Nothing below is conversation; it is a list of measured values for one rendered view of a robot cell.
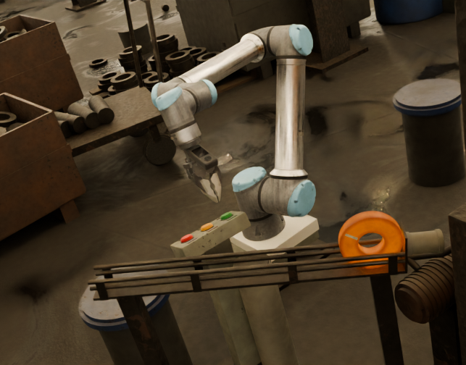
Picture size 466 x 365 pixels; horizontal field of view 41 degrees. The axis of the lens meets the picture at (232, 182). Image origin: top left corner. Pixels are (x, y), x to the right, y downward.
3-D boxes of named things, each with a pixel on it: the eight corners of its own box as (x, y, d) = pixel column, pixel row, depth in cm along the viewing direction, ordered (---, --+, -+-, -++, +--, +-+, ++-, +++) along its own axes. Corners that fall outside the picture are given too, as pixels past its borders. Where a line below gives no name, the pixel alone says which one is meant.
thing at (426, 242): (444, 258, 155) (445, 237, 152) (406, 261, 156) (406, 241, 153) (438, 243, 160) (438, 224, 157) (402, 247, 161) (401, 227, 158)
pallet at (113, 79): (222, 54, 548) (209, 4, 527) (269, 72, 482) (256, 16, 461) (94, 106, 511) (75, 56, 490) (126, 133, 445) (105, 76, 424)
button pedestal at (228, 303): (289, 355, 226) (250, 214, 197) (235, 394, 217) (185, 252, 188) (264, 334, 239) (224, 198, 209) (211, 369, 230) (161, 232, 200)
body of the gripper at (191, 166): (209, 171, 207) (193, 137, 205) (219, 170, 200) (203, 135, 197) (189, 181, 204) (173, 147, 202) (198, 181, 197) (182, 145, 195)
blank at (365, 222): (383, 277, 160) (381, 269, 163) (415, 230, 153) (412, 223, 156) (328, 257, 157) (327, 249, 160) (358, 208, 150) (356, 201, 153)
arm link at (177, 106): (187, 82, 197) (165, 92, 190) (204, 119, 199) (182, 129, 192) (168, 90, 203) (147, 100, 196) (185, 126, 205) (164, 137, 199)
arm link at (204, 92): (191, 77, 212) (167, 88, 203) (217, 77, 205) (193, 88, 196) (197, 104, 215) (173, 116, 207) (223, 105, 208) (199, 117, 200)
